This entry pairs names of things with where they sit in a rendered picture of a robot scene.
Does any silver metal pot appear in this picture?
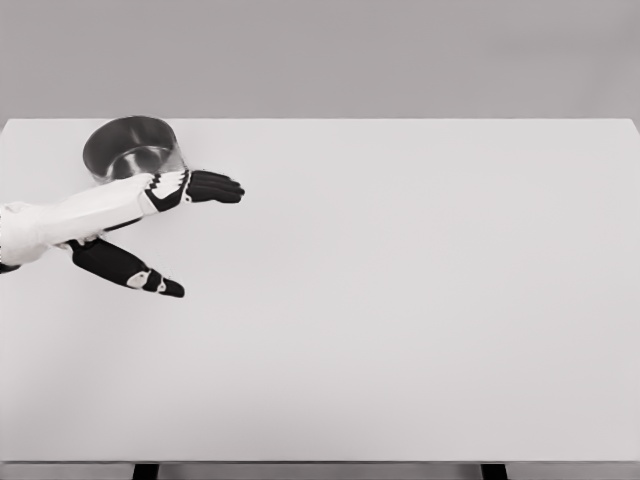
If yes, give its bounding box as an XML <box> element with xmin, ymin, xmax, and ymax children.
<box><xmin>81</xmin><ymin>115</ymin><xmax>189</xmax><ymax>183</ymax></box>

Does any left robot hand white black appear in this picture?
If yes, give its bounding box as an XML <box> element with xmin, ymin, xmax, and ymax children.
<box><xmin>53</xmin><ymin>168</ymin><xmax>246</xmax><ymax>300</ymax></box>

